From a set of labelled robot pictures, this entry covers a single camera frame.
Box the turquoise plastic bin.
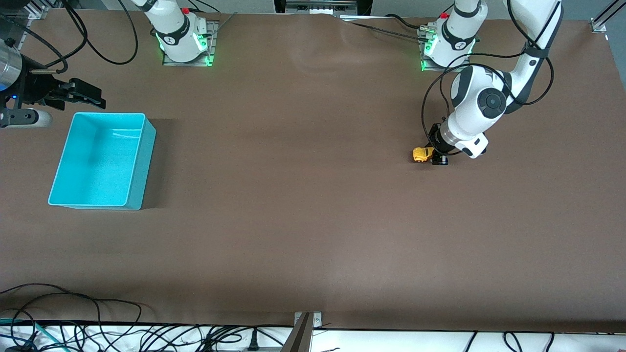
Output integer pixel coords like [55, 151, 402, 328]
[47, 112, 157, 211]

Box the aluminium corner profile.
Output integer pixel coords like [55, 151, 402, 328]
[589, 0, 626, 33]

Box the aluminium beam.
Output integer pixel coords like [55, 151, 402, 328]
[281, 313, 314, 352]

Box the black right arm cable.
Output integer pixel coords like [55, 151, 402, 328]
[10, 0, 139, 66]

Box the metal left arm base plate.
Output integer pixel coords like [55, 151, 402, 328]
[418, 27, 473, 73]

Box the aluminium frame post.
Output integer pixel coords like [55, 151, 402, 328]
[0, 0, 55, 21]

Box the black base cable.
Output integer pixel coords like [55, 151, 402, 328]
[337, 14, 430, 45]

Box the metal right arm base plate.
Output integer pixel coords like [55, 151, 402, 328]
[162, 21, 219, 67]

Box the grey thin cable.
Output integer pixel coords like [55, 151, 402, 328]
[209, 12, 239, 38]

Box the long looping black cable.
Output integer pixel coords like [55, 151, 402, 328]
[0, 283, 144, 352]

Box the metal bracket plate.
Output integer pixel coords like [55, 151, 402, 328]
[294, 311, 323, 330]

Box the teal cable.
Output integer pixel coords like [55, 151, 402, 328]
[0, 318, 50, 352]

